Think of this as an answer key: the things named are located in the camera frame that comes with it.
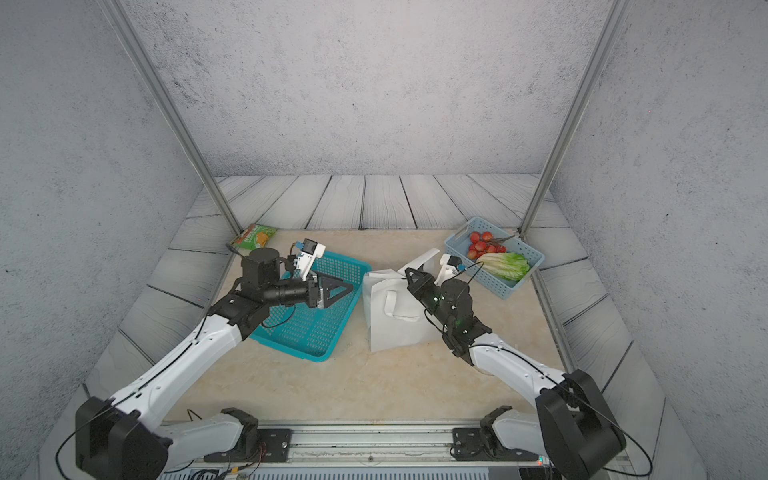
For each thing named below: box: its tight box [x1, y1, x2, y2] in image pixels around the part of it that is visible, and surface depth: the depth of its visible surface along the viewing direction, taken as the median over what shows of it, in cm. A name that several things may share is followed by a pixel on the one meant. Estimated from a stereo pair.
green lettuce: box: [476, 252, 530, 281], surface depth 104 cm
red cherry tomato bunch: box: [467, 231, 515, 260], surface depth 113 cm
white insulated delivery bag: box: [362, 248, 443, 353], surface depth 81 cm
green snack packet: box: [230, 223, 278, 250], surface depth 118 cm
